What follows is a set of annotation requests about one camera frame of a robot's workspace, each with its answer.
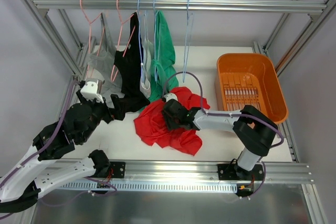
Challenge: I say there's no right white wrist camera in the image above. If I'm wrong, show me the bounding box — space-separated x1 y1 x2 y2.
162 93 178 102

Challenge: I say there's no left aluminium frame post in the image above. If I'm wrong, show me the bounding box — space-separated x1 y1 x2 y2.
21 0 83 79

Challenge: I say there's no black tank top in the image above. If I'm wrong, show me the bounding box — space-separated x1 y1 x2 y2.
110 12 150 121

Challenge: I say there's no light blue hanger with white top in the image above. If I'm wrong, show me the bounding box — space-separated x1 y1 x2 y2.
137 0 146 83

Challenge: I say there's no front aluminium rail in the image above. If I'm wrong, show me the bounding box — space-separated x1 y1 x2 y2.
52 158 314 183

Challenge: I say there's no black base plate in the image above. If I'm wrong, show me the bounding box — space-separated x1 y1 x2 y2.
217 163 264 181
108 161 126 179

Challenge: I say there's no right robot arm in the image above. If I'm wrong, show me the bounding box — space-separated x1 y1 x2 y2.
162 99 283 180

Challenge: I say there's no aluminium frame post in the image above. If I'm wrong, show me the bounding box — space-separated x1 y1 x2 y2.
21 0 83 79
253 0 335 76

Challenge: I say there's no grey tank top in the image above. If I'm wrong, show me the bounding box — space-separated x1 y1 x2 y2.
88 13 124 100

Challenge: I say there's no orange plastic basket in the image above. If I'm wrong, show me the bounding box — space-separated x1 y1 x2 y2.
214 53 289 124

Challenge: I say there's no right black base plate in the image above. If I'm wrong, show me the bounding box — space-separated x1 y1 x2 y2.
217 163 264 181

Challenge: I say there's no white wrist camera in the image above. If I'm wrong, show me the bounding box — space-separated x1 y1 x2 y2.
79 78 104 103
162 93 178 102

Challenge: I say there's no red tank top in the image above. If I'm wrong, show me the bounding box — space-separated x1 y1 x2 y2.
134 99 203 156

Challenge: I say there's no white tank top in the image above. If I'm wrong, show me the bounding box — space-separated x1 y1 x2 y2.
140 11 154 98

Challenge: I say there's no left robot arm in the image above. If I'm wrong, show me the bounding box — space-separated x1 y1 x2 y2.
1 101 114 214

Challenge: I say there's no right aluminium frame post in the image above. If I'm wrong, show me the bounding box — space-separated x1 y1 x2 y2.
253 0 335 76

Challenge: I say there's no green tank top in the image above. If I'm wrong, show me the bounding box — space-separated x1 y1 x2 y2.
148 10 179 102

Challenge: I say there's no pink hanger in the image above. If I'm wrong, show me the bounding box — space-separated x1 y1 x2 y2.
79 0 106 82
110 0 135 82

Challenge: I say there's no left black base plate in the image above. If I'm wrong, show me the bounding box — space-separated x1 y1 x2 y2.
108 161 126 179

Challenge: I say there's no aluminium hanging rail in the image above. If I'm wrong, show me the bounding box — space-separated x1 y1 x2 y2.
33 0 327 15

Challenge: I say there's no pink hanger left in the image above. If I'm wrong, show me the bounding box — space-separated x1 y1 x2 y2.
79 0 106 82

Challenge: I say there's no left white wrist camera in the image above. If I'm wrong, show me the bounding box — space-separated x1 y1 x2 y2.
79 78 104 103

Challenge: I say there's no white slotted cable duct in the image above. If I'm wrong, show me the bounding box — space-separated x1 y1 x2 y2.
60 179 237 194

